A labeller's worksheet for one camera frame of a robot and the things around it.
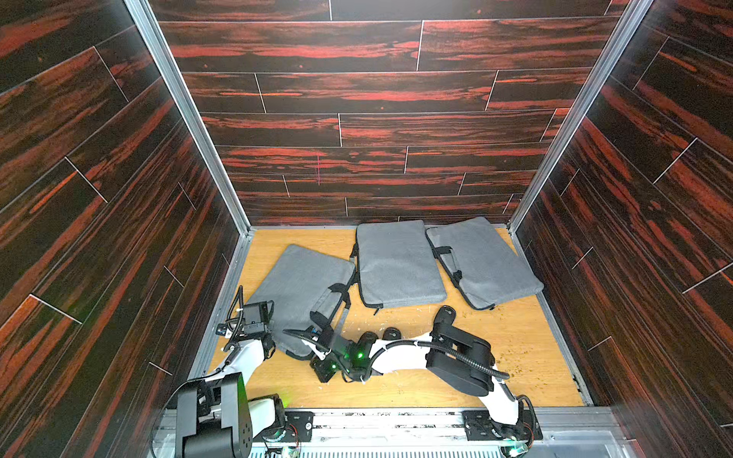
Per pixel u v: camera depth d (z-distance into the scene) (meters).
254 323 0.69
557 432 0.73
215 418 0.45
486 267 1.05
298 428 0.73
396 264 1.04
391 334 0.88
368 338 0.89
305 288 0.96
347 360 0.67
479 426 0.72
